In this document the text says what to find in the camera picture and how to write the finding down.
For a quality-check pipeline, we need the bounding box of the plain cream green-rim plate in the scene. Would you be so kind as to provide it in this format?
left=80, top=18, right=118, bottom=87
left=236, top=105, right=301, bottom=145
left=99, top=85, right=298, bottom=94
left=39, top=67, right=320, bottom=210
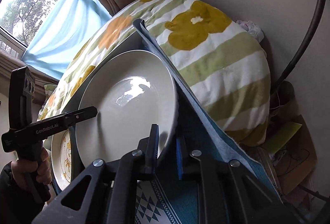
left=75, top=50, right=178, bottom=166

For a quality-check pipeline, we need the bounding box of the blue patterned tablecloth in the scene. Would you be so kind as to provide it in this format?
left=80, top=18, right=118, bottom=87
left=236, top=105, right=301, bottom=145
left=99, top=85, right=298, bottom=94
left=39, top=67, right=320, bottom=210
left=133, top=18, right=291, bottom=223

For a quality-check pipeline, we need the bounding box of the person's left hand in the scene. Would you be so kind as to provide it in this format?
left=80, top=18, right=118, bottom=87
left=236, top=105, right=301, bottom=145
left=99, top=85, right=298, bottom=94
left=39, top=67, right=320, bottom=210
left=11, top=148, right=51, bottom=189

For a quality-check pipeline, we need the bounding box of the black cable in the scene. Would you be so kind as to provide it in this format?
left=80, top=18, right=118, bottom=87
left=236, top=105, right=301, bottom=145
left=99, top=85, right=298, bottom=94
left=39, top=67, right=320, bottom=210
left=274, top=0, right=326, bottom=86

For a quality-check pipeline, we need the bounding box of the light blue curtain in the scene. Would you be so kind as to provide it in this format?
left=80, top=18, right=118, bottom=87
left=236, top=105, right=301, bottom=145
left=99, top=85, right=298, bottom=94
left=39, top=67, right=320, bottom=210
left=22, top=0, right=111, bottom=79

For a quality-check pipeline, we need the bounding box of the floral striped duvet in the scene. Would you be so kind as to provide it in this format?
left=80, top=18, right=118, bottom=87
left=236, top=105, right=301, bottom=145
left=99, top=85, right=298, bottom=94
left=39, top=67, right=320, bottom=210
left=38, top=0, right=271, bottom=146

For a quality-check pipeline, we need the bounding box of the cream plate with duck print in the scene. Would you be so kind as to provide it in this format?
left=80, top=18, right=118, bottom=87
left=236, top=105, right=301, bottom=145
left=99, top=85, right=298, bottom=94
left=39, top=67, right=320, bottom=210
left=51, top=130, right=72, bottom=190

